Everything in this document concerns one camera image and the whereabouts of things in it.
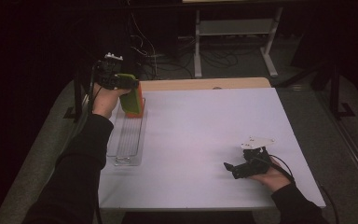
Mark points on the light wooden table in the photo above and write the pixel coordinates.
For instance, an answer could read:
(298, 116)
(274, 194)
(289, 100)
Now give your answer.
(205, 84)

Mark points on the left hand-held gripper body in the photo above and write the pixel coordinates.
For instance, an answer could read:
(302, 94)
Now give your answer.
(107, 71)

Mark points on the clear plastic tray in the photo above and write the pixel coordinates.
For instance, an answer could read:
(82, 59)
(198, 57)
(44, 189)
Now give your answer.
(127, 140)

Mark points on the black metal stand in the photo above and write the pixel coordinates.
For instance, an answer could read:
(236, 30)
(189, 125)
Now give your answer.
(78, 99)
(335, 93)

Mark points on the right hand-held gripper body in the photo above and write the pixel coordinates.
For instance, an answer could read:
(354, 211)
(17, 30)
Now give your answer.
(254, 163)

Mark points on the white metal table frame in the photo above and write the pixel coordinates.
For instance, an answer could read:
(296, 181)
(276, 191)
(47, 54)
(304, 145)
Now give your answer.
(236, 27)

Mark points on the person's left hand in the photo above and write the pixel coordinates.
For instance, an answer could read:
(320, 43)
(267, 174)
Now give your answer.
(105, 101)

